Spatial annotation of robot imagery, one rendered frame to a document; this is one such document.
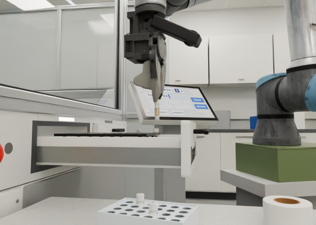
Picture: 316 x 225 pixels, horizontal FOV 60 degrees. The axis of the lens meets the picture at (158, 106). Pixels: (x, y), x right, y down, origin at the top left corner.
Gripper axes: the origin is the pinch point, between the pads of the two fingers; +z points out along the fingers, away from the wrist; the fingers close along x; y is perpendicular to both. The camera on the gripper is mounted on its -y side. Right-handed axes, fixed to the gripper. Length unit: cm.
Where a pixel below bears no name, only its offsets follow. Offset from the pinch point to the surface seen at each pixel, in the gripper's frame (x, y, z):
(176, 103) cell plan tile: -104, 17, -6
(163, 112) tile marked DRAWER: -93, 23, 0
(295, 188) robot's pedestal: -26.0, -32.3, 24.5
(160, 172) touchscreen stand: -103, 27, 36
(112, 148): 6.5, 8.5, 11.2
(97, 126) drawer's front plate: -21.8, 26.9, 7.1
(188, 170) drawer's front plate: 6.8, -7.5, 15.0
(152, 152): 5.8, -0.1, 11.9
